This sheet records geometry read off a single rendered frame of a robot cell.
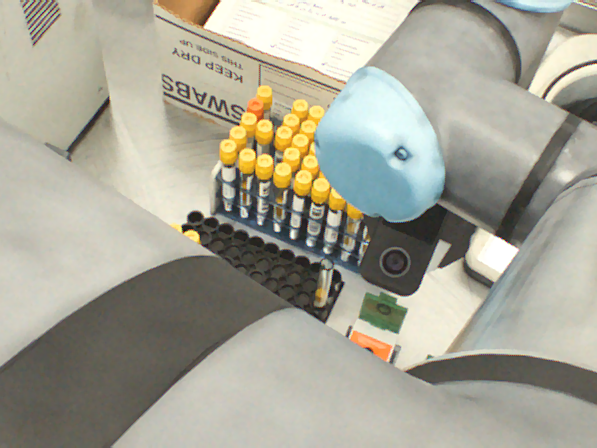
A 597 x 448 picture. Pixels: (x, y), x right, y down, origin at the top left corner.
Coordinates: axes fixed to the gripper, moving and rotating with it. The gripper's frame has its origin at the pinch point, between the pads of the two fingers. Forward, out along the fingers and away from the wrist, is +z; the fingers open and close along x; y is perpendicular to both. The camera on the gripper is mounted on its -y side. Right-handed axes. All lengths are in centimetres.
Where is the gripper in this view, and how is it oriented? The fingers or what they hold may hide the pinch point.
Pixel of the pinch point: (400, 271)
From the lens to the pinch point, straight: 78.0
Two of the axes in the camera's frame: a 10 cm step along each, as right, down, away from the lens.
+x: -9.1, -3.8, 1.6
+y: 4.1, -7.6, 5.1
